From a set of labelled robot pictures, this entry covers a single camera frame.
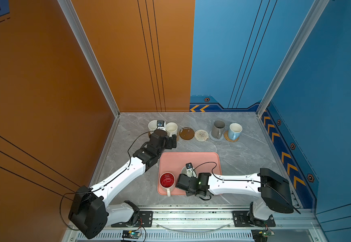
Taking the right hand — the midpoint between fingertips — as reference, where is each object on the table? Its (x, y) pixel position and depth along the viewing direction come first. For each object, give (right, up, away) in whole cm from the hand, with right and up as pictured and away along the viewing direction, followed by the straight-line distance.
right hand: (188, 188), depth 80 cm
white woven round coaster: (+10, +27, +25) cm, 38 cm away
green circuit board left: (-28, -18, -10) cm, 34 cm away
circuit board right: (+34, -18, -10) cm, 40 cm away
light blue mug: (+31, +30, +17) cm, 46 cm away
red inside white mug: (-12, +2, +5) cm, 13 cm away
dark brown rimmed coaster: (0, +28, +25) cm, 38 cm away
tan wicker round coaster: (+28, +26, +25) cm, 46 cm away
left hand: (-11, +29, +1) cm, 31 cm away
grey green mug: (+20, +31, +17) cm, 41 cm away
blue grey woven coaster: (+19, +25, +23) cm, 39 cm away
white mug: (-10, +32, +22) cm, 40 cm away
